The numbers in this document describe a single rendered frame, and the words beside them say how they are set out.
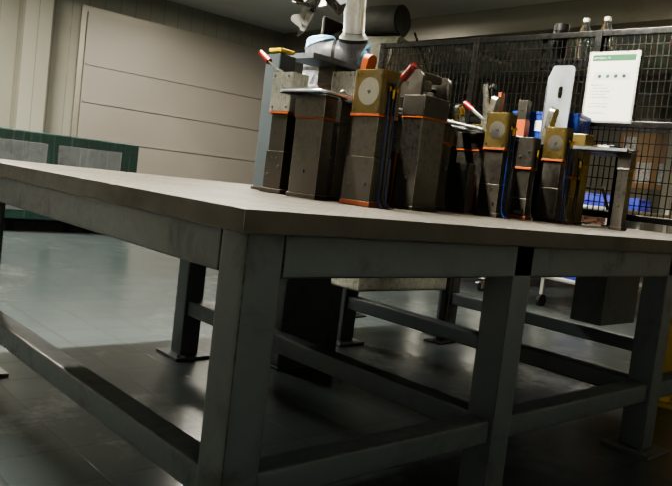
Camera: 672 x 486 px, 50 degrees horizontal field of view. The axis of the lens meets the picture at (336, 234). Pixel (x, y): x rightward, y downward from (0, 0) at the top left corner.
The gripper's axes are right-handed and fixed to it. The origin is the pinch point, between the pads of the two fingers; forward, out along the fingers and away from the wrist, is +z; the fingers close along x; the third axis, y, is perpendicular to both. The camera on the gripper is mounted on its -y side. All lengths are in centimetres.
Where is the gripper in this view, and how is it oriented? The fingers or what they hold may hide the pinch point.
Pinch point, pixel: (302, 21)
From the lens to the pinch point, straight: 231.0
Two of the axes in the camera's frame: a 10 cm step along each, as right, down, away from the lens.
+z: -3.9, 7.9, -4.7
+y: -9.0, -4.3, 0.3
